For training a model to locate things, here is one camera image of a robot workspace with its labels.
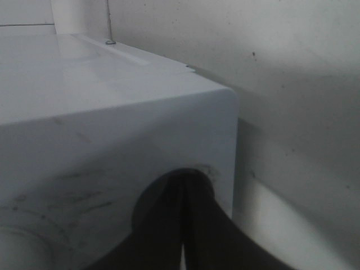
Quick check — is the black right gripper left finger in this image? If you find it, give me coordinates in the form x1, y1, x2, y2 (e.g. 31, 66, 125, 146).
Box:
86, 169, 186, 269

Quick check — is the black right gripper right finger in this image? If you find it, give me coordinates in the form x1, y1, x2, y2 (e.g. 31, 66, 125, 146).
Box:
181, 168, 271, 270

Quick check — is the white microwave oven body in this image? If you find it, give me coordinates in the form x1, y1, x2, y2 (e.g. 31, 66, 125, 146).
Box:
1, 34, 239, 269

